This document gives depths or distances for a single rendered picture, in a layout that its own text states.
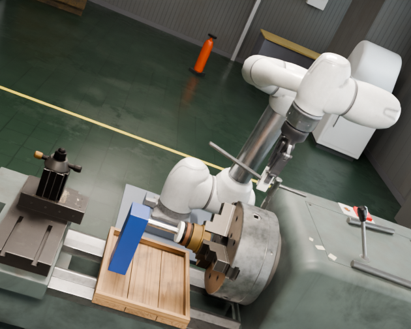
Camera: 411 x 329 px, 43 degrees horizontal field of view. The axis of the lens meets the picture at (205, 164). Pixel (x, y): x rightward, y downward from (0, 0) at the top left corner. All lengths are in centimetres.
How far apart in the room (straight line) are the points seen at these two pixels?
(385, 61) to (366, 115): 559
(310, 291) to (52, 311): 77
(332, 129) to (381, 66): 97
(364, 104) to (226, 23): 822
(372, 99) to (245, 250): 56
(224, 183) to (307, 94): 91
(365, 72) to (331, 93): 553
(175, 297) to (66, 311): 34
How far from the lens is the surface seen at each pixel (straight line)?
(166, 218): 225
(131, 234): 165
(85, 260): 183
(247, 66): 188
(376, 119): 146
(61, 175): 167
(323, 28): 984
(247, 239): 158
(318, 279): 156
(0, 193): 187
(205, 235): 168
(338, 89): 138
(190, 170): 216
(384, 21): 768
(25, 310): 172
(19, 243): 160
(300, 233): 166
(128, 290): 171
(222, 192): 221
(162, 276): 181
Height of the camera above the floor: 195
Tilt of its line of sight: 23 degrees down
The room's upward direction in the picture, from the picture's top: 25 degrees clockwise
